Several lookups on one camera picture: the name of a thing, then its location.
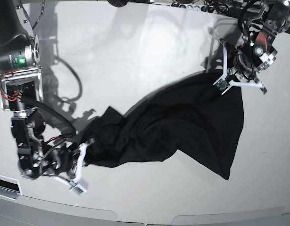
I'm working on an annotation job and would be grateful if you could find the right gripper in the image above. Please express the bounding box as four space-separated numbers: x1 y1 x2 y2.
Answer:
42 138 95 188

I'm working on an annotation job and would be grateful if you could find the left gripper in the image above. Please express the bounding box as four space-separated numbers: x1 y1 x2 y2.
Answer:
218 38 267 94

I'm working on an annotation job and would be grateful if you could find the black t-shirt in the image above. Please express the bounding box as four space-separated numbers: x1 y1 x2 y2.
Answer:
81 73 244 180

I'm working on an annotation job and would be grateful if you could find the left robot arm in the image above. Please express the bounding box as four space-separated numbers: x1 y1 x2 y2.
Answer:
213 0 290 95

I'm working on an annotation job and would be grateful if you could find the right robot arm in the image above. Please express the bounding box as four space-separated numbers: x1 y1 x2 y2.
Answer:
0 0 94 194

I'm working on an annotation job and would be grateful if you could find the white slotted table fixture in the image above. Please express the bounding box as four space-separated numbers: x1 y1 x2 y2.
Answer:
0 175 23 200

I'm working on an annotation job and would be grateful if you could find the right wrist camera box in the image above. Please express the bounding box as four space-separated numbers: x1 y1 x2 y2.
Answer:
69 179 89 195

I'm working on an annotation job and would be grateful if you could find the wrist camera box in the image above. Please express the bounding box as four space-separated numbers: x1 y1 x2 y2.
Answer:
69 179 89 195
213 77 231 95

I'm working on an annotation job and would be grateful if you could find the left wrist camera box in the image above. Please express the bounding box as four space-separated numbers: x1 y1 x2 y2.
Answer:
213 77 231 95

